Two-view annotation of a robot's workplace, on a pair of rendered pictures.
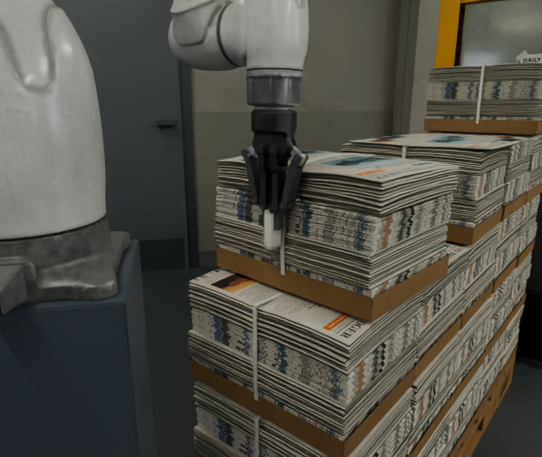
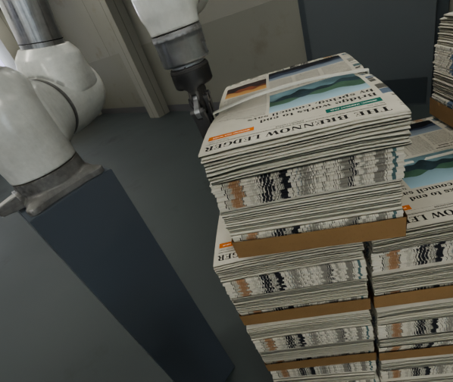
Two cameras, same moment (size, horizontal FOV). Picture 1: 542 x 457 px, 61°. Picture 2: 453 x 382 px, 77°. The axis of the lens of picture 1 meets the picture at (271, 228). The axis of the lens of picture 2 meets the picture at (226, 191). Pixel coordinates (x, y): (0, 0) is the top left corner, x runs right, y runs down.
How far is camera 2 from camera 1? 73 cm
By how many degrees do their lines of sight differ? 61
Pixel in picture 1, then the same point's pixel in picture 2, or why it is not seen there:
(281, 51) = (147, 22)
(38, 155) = not seen: outside the picture
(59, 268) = (29, 198)
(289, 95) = (171, 59)
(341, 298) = not seen: hidden behind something
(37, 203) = (6, 174)
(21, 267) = (14, 196)
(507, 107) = not seen: outside the picture
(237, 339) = not seen: hidden behind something
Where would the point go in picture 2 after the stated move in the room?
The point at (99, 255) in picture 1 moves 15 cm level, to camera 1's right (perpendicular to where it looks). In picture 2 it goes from (47, 191) to (54, 216)
